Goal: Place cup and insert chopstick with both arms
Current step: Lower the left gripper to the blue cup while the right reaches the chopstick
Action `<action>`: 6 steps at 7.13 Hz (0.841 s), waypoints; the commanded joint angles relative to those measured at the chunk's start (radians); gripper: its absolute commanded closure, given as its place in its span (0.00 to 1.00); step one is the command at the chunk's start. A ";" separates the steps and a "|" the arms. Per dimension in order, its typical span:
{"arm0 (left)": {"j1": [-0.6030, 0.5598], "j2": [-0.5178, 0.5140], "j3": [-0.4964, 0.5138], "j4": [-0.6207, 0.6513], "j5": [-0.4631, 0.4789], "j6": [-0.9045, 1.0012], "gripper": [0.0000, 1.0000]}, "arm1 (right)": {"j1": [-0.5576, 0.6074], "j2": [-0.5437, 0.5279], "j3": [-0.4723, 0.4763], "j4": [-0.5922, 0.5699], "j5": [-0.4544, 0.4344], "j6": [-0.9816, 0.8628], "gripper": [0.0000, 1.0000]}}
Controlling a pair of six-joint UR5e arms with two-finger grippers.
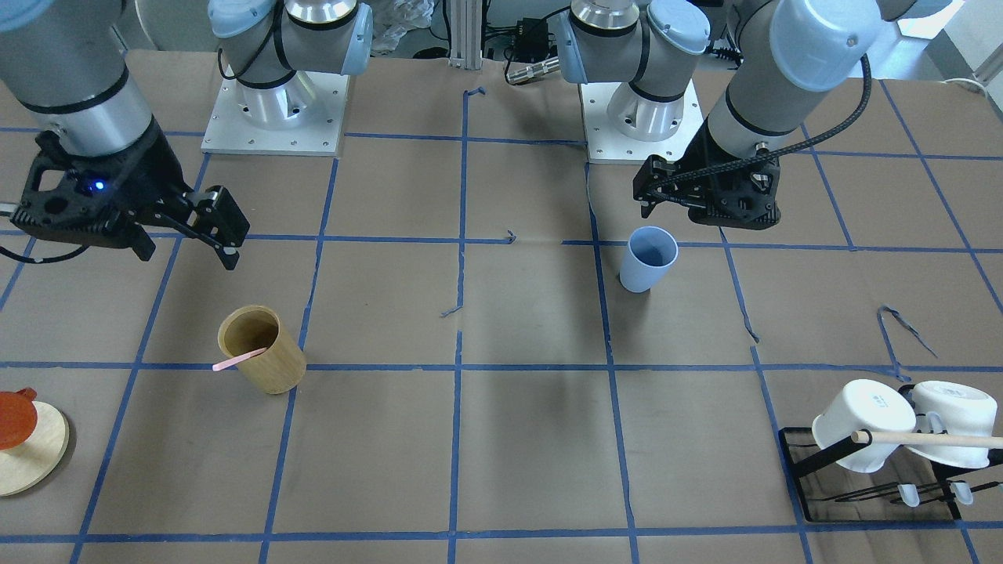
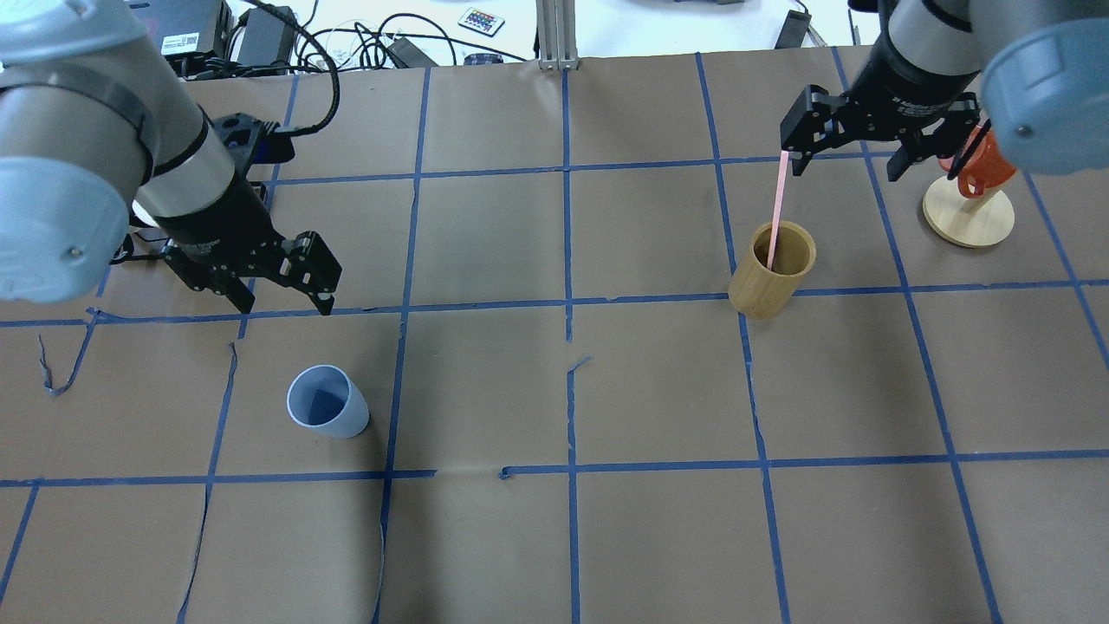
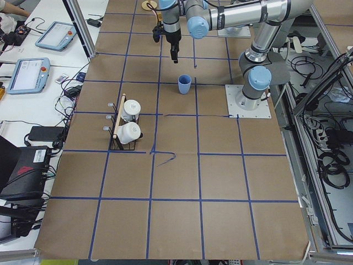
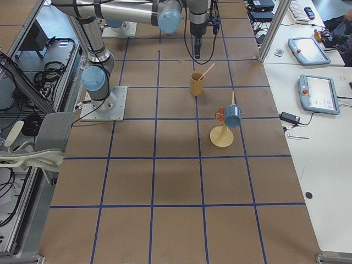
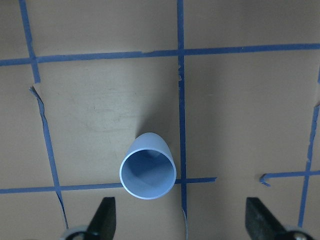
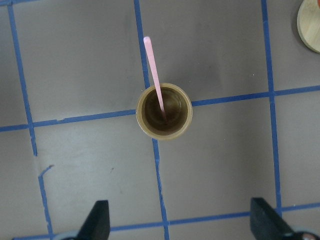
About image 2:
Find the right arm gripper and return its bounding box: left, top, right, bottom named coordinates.
left=780, top=39, right=981, bottom=182

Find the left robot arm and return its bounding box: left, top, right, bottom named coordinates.
left=1, top=1, right=340, bottom=315

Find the small remote control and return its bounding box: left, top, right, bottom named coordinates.
left=457, top=7, right=506, bottom=38

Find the light blue plastic cup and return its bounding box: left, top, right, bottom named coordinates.
left=285, top=364, right=372, bottom=439

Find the aluminium frame post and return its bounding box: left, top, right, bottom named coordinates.
left=535, top=0, right=580, bottom=71

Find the wooden mug tree stand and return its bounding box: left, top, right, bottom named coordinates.
left=922, top=121, right=1015, bottom=249

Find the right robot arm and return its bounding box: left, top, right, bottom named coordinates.
left=263, top=1, right=1106, bottom=309

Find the black power adapter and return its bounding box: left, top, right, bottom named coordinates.
left=235, top=8, right=297, bottom=75

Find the bamboo cylinder holder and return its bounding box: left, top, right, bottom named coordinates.
left=726, top=221, right=817, bottom=320

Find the orange mug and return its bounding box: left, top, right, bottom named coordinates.
left=956, top=124, right=1015, bottom=198

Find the pink chopstick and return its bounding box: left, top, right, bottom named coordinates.
left=764, top=150, right=791, bottom=272

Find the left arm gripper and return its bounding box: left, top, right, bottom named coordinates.
left=136, top=115, right=343, bottom=316

